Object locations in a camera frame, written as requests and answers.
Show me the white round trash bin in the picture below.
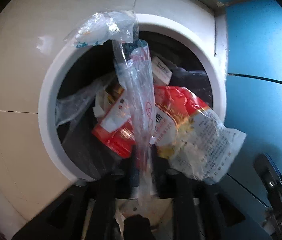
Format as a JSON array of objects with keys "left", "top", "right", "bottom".
[{"left": 37, "top": 13, "right": 228, "bottom": 183}]

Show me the black trash bag liner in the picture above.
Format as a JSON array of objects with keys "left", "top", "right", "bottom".
[{"left": 57, "top": 31, "right": 213, "bottom": 179}]

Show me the blue kitchen cabinet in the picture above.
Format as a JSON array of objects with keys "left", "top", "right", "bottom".
[{"left": 217, "top": 0, "right": 282, "bottom": 221}]

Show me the clear plastic wrapper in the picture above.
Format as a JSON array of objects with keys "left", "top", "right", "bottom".
[{"left": 65, "top": 10, "right": 156, "bottom": 204}]

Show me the white green medicine box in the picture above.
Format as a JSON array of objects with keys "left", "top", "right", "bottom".
[{"left": 151, "top": 56, "right": 172, "bottom": 86}]

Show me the red white rice bag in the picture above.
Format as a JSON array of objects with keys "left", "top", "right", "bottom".
[{"left": 92, "top": 86, "right": 246, "bottom": 184}]

